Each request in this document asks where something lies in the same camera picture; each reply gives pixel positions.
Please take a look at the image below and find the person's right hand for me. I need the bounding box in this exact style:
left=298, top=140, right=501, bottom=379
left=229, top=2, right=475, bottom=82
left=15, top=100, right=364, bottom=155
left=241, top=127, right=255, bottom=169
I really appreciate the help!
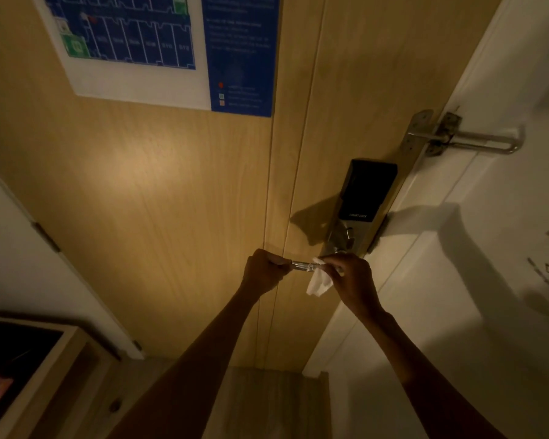
left=321, top=253, right=383, bottom=319

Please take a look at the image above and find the person's left hand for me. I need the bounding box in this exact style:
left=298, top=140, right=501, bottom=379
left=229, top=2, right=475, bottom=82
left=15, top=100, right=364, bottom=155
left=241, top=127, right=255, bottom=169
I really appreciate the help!
left=241, top=248, right=294, bottom=296

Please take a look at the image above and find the white cleaning wipe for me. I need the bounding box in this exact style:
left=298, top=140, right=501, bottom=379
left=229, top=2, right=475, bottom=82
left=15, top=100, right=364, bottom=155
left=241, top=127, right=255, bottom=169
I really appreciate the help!
left=306, top=257, right=345, bottom=298

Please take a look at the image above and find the silver door lever handle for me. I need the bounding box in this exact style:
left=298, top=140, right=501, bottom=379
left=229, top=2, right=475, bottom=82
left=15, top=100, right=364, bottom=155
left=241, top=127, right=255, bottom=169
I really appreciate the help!
left=290, top=259, right=325, bottom=273

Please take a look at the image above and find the person's left forearm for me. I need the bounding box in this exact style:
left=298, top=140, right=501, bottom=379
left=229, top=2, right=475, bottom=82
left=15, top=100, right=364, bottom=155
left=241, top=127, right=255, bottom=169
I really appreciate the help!
left=106, top=286, right=270, bottom=439

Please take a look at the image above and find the person's right forearm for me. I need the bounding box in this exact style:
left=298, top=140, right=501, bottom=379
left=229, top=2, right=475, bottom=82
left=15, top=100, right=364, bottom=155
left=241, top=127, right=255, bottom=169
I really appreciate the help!
left=347, top=305, right=509, bottom=439

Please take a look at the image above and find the black electronic door lock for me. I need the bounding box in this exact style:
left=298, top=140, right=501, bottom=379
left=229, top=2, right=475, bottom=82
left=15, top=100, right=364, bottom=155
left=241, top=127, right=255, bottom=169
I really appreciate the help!
left=322, top=158, right=399, bottom=257

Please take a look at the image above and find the light wooden door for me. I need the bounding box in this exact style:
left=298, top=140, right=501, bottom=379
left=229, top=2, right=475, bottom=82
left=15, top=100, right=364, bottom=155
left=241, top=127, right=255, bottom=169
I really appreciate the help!
left=0, top=0, right=505, bottom=373

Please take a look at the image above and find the silver swing bar door guard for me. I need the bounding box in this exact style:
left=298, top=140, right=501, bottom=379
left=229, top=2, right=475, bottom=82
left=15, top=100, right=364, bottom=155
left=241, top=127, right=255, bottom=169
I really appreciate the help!
left=425, top=112, right=527, bottom=157

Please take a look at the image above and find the blue and white evacuation plan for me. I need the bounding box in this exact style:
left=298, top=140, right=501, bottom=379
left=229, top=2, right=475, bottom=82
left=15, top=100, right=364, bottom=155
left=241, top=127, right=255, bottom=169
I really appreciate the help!
left=32, top=0, right=282, bottom=118

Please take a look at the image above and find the light wooden cabinet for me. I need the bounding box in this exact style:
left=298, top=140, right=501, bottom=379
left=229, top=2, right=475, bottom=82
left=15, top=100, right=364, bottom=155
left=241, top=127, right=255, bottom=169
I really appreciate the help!
left=0, top=315, right=122, bottom=439

